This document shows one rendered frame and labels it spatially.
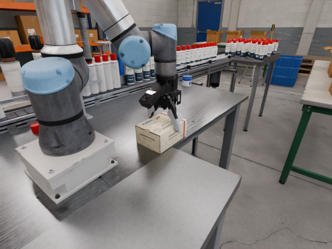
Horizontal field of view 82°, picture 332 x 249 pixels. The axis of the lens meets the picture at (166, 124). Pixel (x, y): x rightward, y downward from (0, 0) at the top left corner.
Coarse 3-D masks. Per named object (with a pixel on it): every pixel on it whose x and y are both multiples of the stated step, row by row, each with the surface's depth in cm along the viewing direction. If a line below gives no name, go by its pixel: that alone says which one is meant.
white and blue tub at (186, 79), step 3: (186, 75) 145; (189, 75) 145; (183, 78) 141; (186, 78) 140; (189, 78) 140; (183, 81) 142; (186, 81) 141; (189, 81) 141; (183, 84) 143; (186, 84) 142; (189, 84) 143
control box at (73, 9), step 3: (69, 0) 73; (72, 0) 74; (75, 0) 77; (78, 0) 84; (72, 3) 74; (75, 3) 76; (78, 3) 83; (72, 6) 74; (75, 6) 75; (78, 6) 82; (72, 9) 75; (75, 9) 75; (78, 9) 82; (72, 12) 87; (75, 12) 87
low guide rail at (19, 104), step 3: (21, 102) 89; (24, 102) 90; (27, 102) 90; (30, 102) 91; (6, 105) 86; (9, 105) 86; (12, 105) 86; (15, 105) 87; (18, 105) 88; (21, 105) 89; (24, 105) 90; (3, 108) 84; (6, 108) 85; (9, 108) 86; (12, 108) 87
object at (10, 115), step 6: (150, 78) 145; (126, 84) 129; (108, 90) 117; (114, 90) 117; (90, 96) 107; (30, 108) 92; (6, 114) 85; (12, 114) 85; (18, 114) 85; (24, 114) 85; (0, 120) 80; (6, 120) 81
